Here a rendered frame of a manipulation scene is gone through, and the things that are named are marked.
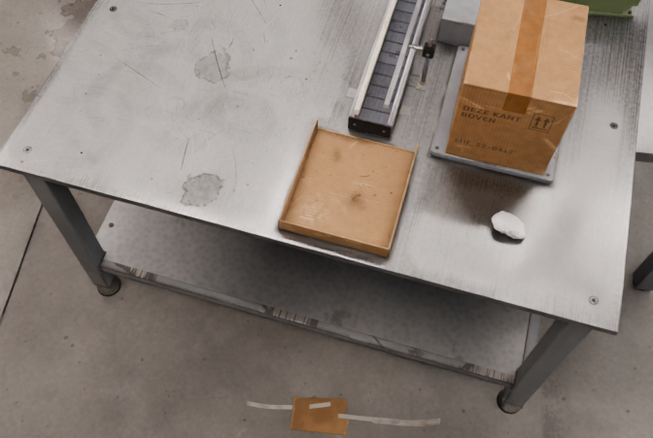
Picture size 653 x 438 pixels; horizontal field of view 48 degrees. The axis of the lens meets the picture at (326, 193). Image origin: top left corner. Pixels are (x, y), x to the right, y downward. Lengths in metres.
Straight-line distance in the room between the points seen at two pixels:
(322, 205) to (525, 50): 0.57
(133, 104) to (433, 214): 0.81
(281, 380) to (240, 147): 0.90
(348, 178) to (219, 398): 0.97
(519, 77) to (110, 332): 1.59
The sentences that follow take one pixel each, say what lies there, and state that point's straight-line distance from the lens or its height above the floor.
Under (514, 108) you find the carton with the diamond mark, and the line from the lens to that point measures 1.65.
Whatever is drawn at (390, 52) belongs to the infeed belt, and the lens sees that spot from 1.96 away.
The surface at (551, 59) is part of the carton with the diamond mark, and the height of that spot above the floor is 1.12.
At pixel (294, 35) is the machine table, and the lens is 2.06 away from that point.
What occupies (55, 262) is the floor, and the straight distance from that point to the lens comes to 2.75.
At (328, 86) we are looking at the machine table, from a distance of 1.94.
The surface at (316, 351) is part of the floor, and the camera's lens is 2.47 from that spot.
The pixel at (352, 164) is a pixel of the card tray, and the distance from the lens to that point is 1.80.
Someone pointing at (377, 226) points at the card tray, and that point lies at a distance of 1.71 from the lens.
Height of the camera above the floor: 2.34
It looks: 59 degrees down
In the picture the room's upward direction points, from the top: 1 degrees clockwise
